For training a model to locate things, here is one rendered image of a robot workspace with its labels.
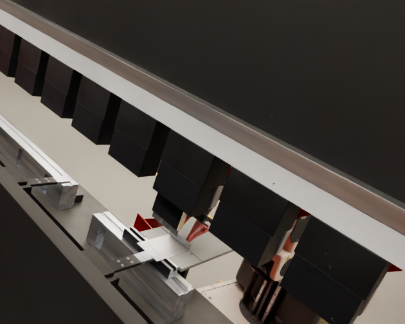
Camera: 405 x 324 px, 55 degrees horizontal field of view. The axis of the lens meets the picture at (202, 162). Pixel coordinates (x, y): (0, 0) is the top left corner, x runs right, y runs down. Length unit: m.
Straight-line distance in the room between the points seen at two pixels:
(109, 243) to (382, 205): 0.86
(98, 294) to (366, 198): 0.32
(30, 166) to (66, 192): 0.22
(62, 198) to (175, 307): 0.57
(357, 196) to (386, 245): 0.23
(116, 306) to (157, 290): 0.70
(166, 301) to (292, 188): 0.47
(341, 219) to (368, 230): 0.05
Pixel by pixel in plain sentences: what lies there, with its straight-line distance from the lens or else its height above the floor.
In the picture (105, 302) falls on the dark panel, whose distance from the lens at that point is 0.39.
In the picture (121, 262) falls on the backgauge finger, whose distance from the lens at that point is 1.01.
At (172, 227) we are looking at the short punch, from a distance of 1.04.
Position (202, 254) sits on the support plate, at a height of 1.00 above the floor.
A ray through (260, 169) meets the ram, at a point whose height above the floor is 1.37.
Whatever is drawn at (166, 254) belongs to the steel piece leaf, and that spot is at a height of 1.00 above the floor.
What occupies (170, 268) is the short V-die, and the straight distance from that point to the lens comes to 1.06.
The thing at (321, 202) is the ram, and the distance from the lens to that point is 0.76.
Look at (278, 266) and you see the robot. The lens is 1.83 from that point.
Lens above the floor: 1.60
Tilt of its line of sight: 18 degrees down
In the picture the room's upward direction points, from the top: 20 degrees clockwise
